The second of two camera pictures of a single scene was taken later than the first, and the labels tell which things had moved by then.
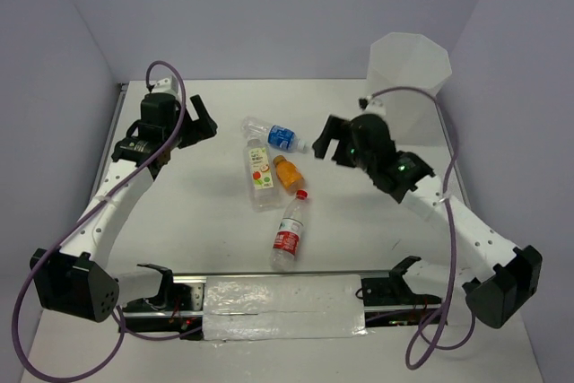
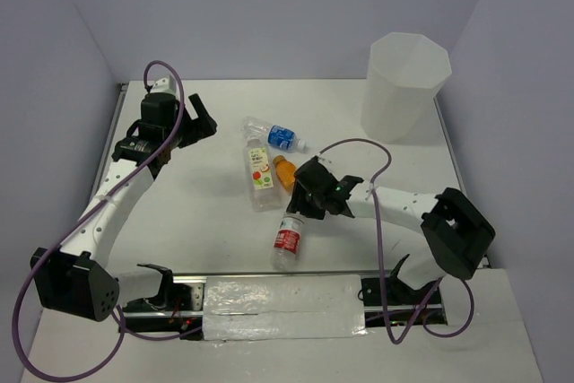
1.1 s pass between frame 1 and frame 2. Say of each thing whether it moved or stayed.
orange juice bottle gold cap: stayed
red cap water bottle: stayed
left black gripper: stayed
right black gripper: moved
